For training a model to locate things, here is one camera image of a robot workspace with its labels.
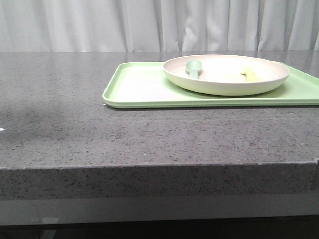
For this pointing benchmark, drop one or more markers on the yellow plastic fork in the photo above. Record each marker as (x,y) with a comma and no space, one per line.
(249,73)

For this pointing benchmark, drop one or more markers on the white pleated curtain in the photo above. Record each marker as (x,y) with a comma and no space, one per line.
(158,25)

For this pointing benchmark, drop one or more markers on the light green plastic tray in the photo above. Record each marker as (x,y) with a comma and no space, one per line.
(140,85)

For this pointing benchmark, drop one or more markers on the cream round plate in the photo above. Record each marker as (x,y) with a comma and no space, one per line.
(221,74)

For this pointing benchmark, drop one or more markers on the sage green plastic spoon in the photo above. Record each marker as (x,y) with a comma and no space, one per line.
(193,68)

